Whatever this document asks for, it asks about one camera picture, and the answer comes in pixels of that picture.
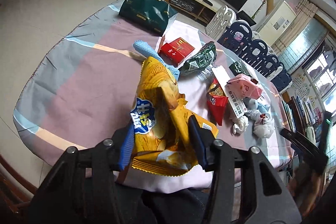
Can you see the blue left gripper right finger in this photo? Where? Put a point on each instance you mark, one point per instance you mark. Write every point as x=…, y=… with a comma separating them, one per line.
x=202, y=140

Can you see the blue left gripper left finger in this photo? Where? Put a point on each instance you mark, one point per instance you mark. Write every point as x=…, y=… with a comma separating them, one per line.
x=126, y=145

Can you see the yellow chip bag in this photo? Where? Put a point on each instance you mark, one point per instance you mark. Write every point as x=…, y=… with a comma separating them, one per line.
x=162, y=144

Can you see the white tissue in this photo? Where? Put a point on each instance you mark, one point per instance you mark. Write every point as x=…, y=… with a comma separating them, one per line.
x=240, y=125

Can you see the red snack bag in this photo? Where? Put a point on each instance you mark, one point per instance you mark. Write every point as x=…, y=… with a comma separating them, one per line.
x=216, y=101

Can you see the pink plastic bag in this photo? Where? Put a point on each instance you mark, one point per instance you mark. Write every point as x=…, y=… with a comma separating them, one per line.
x=245, y=86

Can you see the light blue cleaning cloth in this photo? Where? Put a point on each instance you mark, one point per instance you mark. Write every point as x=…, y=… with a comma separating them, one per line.
x=146, y=50

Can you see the white blue medicine box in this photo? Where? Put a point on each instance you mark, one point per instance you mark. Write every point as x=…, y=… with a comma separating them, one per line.
x=236, y=103

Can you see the clear blue plastic wrapper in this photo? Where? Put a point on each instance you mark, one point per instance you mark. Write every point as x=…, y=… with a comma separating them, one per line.
x=254, y=108

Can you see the stack of books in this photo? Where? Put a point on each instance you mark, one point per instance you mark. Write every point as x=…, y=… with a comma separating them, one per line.
x=301, y=115

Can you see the grey plastic bag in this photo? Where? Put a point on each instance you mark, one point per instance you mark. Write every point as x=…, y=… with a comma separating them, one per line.
x=264, y=126

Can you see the striped pastel tablecloth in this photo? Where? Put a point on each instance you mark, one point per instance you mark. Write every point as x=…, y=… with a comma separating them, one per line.
x=84, y=88

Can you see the green snack bag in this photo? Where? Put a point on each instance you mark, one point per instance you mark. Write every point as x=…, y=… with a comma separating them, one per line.
x=238, y=67
x=198, y=62

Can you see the red cigarette box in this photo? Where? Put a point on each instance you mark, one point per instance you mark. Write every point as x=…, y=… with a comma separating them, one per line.
x=176, y=51

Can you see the navy white baby fence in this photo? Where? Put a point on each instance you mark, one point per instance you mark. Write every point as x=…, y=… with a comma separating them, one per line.
x=236, y=35

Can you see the white standing air conditioner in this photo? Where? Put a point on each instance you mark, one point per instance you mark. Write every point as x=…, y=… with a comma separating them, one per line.
x=276, y=23

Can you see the dark green gift bag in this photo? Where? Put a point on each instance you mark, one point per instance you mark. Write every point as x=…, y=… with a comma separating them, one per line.
x=153, y=15

